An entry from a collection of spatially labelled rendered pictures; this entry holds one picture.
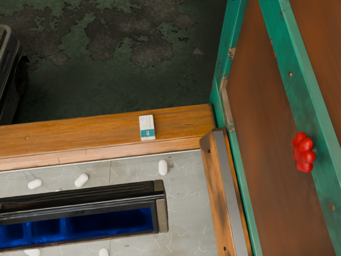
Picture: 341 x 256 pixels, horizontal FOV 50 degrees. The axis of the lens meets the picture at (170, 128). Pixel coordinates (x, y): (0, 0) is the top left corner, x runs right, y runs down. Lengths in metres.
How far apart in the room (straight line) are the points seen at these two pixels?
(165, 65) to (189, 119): 1.05
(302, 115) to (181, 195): 0.51
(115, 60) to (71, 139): 1.11
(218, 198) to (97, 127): 0.36
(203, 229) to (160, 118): 0.30
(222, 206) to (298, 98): 0.39
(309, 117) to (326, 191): 0.08
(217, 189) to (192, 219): 0.12
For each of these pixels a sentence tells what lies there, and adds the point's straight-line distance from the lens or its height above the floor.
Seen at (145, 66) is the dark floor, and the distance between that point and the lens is 1.98.
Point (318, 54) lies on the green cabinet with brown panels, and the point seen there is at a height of 1.29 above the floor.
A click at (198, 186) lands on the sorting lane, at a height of 0.74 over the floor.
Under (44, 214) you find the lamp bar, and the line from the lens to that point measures 0.54.
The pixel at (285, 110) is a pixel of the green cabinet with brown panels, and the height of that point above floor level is 1.17.
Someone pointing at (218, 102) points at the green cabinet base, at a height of 0.82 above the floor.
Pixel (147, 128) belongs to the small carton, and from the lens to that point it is 0.91.
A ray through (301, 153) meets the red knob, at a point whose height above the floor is 1.25.
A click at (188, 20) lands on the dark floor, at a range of 2.18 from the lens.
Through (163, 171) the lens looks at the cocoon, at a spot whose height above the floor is 0.76.
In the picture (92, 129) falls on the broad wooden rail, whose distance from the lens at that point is 0.95.
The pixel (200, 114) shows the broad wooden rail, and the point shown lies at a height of 0.76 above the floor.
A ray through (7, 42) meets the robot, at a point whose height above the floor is 0.33.
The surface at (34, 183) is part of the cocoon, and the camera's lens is 0.95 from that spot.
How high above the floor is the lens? 1.61
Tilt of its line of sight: 64 degrees down
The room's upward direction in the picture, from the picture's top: straight up
